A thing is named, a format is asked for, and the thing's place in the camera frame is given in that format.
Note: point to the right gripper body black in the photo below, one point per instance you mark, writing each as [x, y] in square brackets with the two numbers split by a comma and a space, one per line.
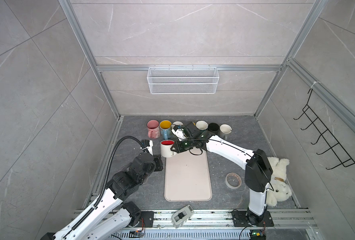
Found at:
[184, 145]

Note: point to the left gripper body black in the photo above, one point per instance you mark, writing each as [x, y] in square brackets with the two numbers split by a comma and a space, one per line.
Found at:
[155, 165]

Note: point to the dark green mug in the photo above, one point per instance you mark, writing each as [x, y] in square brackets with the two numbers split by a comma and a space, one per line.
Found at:
[202, 125]

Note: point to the black mug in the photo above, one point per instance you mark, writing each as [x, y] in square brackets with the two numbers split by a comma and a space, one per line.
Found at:
[214, 128]

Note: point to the light green mug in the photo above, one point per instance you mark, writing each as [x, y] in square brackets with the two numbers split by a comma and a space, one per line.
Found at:
[176, 124]

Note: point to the white mug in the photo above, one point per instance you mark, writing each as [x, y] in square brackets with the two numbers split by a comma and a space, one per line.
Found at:
[165, 149]

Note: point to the grey mug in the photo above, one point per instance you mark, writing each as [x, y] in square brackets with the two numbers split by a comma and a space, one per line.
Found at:
[224, 131]

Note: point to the blue butterfly mug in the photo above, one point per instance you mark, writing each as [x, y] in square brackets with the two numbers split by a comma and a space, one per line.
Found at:
[165, 129]

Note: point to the pink patterned mug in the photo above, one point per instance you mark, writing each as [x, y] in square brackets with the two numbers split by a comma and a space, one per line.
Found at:
[153, 130]

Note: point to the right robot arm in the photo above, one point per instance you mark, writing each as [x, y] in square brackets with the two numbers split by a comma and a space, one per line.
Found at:
[258, 170]

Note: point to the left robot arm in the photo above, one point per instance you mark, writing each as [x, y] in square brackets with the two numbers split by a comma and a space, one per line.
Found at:
[108, 213]

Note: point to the beige plastic tray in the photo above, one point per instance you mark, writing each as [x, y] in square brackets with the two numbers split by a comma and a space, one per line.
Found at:
[187, 177]

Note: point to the tape roll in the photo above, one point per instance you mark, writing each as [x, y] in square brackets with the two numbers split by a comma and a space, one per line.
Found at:
[233, 181]

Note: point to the white teddy bear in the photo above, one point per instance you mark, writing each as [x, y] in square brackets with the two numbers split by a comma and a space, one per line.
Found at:
[280, 190]

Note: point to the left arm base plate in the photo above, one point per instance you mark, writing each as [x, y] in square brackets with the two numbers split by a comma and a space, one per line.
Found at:
[144, 219]

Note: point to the white wire mesh basket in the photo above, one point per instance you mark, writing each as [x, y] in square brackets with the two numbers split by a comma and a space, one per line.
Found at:
[182, 80]

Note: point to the grey camera box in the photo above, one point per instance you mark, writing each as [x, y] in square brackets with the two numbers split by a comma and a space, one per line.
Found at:
[181, 216]

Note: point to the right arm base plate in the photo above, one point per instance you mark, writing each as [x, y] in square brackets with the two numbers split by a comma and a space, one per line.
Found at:
[240, 219]

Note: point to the black wire hook rack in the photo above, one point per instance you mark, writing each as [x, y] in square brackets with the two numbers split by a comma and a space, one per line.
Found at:
[324, 133]

